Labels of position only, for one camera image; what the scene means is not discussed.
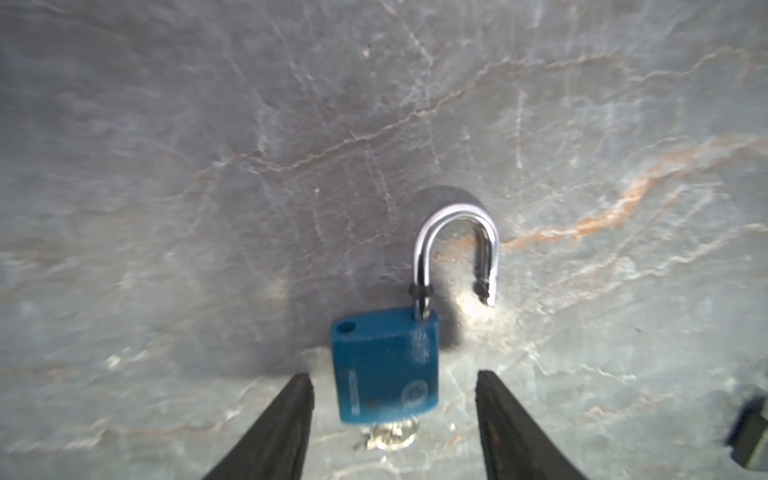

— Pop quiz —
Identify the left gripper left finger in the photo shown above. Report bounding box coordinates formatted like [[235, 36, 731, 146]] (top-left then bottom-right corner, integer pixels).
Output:
[[204, 373, 315, 480]]

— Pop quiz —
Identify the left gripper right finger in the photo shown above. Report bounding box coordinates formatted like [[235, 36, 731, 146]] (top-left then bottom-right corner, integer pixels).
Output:
[[475, 370, 585, 480]]

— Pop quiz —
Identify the key for blue padlock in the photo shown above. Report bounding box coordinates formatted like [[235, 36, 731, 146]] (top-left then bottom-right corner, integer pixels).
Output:
[[354, 416, 420, 452]]

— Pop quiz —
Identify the blue padlock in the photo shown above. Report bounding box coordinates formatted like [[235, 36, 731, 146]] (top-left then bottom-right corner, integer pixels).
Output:
[[330, 203, 500, 424]]

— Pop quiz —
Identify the grey padlock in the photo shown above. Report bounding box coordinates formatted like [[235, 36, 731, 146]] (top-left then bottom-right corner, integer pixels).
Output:
[[727, 396, 767, 472]]

